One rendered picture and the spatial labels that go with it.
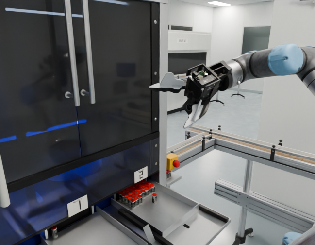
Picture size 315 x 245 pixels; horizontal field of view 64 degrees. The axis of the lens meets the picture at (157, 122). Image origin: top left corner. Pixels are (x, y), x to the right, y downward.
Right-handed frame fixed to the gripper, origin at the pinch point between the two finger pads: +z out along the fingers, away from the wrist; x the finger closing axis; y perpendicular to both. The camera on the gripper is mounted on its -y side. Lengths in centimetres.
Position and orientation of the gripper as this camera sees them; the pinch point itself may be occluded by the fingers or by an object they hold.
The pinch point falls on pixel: (164, 109)
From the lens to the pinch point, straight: 64.1
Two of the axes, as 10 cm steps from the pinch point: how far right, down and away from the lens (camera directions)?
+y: 1.2, -5.9, -8.0
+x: 5.7, 7.0, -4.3
